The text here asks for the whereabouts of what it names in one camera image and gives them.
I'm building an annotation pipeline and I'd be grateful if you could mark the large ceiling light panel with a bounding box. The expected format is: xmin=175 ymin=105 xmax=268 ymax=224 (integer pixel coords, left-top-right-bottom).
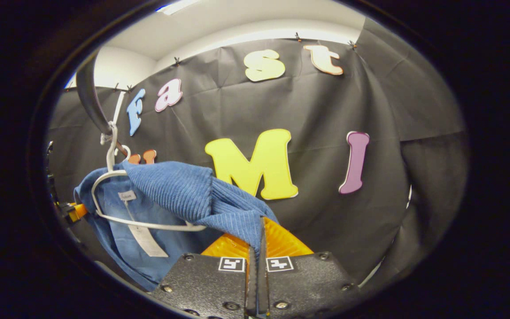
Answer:
xmin=155 ymin=0 xmax=202 ymax=15

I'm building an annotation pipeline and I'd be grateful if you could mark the blue corduroy jacket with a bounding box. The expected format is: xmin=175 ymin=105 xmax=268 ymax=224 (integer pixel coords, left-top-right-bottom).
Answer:
xmin=73 ymin=160 xmax=279 ymax=292

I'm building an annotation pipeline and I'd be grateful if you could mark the black backdrop cloth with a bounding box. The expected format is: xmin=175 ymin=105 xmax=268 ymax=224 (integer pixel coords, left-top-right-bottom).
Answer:
xmin=47 ymin=18 xmax=470 ymax=293

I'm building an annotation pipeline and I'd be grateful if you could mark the black clothes rack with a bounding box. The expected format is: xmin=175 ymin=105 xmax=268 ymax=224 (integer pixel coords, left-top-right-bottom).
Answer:
xmin=76 ymin=51 xmax=129 ymax=158

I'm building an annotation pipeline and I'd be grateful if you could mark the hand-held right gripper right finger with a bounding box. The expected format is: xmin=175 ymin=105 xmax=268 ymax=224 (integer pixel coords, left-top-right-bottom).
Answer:
xmin=259 ymin=216 xmax=363 ymax=319

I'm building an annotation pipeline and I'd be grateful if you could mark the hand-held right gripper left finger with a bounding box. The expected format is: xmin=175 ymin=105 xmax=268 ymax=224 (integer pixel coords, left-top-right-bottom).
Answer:
xmin=153 ymin=233 xmax=258 ymax=319

